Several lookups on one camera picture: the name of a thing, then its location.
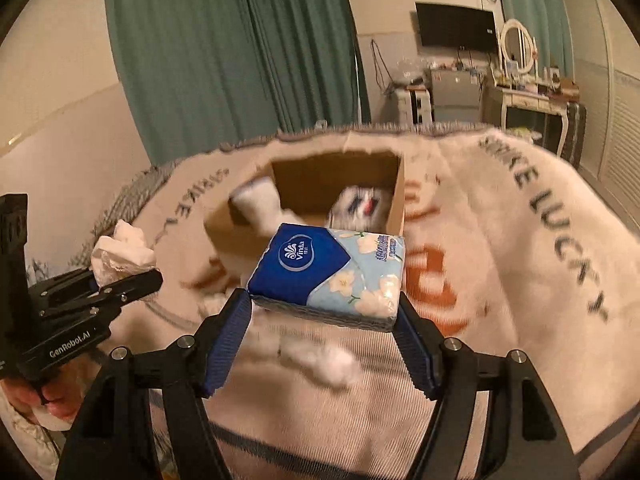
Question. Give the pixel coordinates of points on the white louvered wardrobe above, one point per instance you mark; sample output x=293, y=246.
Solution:
x=606, y=68

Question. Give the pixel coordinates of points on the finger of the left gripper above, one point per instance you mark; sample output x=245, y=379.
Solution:
x=122, y=292

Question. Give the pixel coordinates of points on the person's left hand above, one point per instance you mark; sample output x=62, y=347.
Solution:
x=62, y=396

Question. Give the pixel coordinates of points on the blue white packet in box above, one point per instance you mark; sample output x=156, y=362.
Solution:
x=361, y=209

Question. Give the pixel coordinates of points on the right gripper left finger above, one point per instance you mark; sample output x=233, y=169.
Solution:
x=112, y=437

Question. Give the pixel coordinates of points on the blue floral tissue pack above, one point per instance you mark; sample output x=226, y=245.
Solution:
x=347, y=278

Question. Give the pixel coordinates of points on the white small cabinet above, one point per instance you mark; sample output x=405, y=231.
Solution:
x=413, y=105

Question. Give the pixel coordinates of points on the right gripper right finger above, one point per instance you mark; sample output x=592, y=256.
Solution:
x=524, y=437

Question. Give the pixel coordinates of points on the grey small refrigerator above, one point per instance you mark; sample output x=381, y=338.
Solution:
x=455, y=96

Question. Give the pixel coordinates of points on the white tissue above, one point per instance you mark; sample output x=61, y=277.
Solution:
x=125, y=253

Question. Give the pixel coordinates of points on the brown cardboard box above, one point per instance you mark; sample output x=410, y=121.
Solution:
x=309, y=186

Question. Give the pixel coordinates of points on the green curtain right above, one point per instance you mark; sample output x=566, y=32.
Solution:
x=547, y=22

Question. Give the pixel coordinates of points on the white oval vanity mirror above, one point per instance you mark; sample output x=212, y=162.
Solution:
x=517, y=48

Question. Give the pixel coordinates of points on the cream printed woven blanket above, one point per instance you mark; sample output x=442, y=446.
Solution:
x=508, y=248

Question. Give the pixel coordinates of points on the white rolled sock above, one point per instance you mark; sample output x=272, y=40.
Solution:
x=259, y=203

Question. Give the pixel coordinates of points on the white vanity dressing table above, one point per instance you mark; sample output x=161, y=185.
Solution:
x=556, y=125

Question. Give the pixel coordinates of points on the black wall television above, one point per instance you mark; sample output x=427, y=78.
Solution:
x=456, y=27

